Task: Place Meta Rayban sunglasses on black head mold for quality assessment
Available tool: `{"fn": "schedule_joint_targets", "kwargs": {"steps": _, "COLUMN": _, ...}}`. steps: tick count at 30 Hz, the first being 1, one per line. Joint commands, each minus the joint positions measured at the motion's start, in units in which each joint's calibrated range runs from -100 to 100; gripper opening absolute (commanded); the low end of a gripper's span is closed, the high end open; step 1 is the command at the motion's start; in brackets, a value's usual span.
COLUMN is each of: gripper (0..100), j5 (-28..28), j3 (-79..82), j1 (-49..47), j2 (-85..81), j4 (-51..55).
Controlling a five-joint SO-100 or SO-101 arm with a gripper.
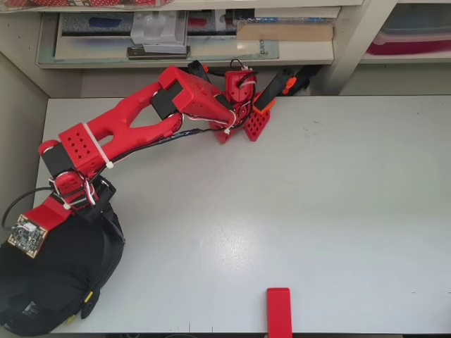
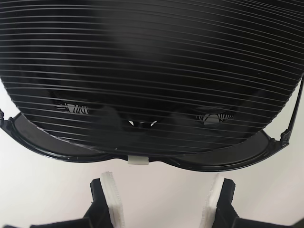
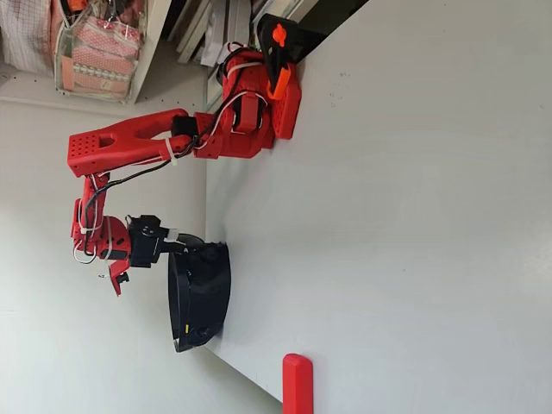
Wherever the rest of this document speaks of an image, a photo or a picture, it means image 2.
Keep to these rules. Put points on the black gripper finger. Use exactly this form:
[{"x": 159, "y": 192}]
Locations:
[
  {"x": 223, "y": 204},
  {"x": 104, "y": 204}
]

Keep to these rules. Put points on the black round sunglasses yellow-taped temples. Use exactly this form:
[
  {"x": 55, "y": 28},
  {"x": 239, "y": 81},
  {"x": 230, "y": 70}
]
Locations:
[{"x": 71, "y": 154}]

